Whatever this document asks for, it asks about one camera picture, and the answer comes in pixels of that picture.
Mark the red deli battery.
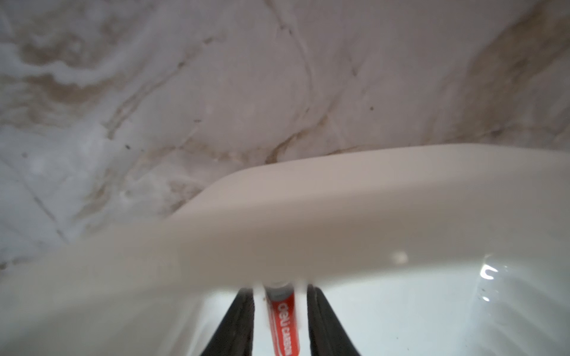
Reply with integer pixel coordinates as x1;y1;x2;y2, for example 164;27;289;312
264;283;300;356

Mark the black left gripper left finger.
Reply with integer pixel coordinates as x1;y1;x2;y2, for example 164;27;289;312
201;288;255;356

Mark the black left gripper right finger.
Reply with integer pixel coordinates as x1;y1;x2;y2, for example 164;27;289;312
307;284;360;356

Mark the white plastic storage box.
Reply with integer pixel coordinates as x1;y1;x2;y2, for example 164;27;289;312
1;144;569;355

